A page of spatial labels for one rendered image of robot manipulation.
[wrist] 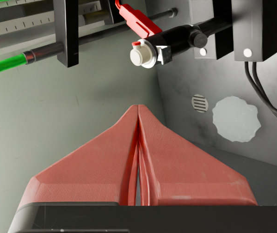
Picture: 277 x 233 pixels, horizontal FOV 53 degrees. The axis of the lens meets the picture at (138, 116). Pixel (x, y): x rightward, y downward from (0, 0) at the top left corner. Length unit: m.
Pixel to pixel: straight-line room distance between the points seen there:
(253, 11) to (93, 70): 0.33
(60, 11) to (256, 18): 0.25
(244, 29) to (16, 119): 0.38
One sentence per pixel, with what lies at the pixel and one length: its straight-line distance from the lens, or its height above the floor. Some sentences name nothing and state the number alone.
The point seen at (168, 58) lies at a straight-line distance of 0.25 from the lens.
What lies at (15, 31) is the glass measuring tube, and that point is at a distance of 0.48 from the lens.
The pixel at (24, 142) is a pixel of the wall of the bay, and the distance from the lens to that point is 0.53.
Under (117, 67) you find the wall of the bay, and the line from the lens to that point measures 0.61.
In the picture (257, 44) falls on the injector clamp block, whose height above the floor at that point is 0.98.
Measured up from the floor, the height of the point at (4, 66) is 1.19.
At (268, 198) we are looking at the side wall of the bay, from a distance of 0.55.
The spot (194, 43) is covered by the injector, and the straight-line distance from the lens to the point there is 0.29.
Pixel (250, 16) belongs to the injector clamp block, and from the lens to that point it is 0.37.
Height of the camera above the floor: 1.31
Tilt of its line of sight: 35 degrees down
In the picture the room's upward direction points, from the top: 120 degrees counter-clockwise
